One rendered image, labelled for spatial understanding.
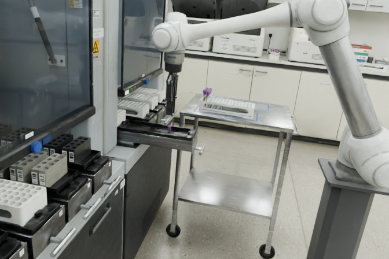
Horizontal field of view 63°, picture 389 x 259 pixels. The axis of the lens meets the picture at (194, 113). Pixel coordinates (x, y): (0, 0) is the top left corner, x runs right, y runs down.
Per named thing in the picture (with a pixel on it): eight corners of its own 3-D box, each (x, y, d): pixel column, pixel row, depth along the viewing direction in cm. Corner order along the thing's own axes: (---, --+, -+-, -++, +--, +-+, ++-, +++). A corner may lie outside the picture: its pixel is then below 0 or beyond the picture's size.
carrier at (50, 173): (62, 170, 102) (61, 154, 100) (68, 171, 102) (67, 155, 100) (39, 189, 91) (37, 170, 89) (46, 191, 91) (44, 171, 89)
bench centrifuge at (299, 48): (288, 62, 348) (300, -6, 327) (284, 55, 406) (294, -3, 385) (342, 67, 339) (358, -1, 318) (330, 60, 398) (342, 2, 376)
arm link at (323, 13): (395, 162, 131) (423, 190, 110) (355, 175, 135) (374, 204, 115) (330, -18, 116) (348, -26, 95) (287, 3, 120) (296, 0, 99)
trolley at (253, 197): (164, 236, 198) (173, 110, 172) (183, 197, 241) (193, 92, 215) (275, 262, 185) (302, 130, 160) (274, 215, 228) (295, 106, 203)
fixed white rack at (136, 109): (87, 112, 163) (87, 100, 161) (96, 107, 172) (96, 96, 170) (143, 121, 158) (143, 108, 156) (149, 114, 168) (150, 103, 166)
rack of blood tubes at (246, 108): (198, 111, 176) (199, 100, 174) (201, 106, 185) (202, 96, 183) (252, 119, 170) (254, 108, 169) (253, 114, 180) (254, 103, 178)
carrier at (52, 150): (69, 148, 118) (68, 133, 116) (74, 150, 117) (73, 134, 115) (50, 162, 107) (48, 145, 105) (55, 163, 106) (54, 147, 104)
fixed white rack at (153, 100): (101, 104, 177) (101, 93, 175) (108, 100, 186) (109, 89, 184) (152, 112, 173) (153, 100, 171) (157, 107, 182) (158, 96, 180)
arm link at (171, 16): (165, 47, 144) (157, 50, 132) (167, 11, 140) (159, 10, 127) (189, 49, 143) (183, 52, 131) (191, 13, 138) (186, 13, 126)
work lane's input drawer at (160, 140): (48, 133, 150) (47, 115, 147) (65, 124, 163) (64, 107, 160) (201, 158, 139) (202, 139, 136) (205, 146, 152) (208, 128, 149)
